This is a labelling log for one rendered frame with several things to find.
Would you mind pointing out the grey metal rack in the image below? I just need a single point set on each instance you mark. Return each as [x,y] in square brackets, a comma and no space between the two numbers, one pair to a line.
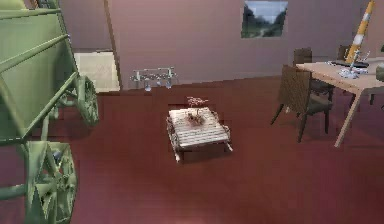
[153,77]

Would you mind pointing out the dark brown wooden chair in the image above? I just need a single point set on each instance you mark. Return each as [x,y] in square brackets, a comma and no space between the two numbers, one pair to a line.
[302,55]
[343,52]
[301,95]

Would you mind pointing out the framed landscape picture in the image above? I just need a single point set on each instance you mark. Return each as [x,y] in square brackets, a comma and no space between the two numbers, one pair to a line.
[264,19]

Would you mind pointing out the light wooden dining table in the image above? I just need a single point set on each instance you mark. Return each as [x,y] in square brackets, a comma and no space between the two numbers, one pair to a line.
[350,80]

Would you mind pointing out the black flat tray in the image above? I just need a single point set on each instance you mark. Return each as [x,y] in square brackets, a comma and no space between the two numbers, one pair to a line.
[346,63]

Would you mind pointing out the silver metal stand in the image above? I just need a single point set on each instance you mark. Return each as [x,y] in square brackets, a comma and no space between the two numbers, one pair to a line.
[351,70]

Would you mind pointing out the green wheeled cart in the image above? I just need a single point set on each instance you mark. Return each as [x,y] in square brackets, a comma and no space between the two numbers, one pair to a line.
[30,83]

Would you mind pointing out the orange and white striped pole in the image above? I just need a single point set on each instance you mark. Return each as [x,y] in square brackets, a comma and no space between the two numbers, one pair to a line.
[361,31]

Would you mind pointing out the dark green round object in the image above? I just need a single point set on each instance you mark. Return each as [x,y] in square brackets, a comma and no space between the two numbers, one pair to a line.
[380,72]

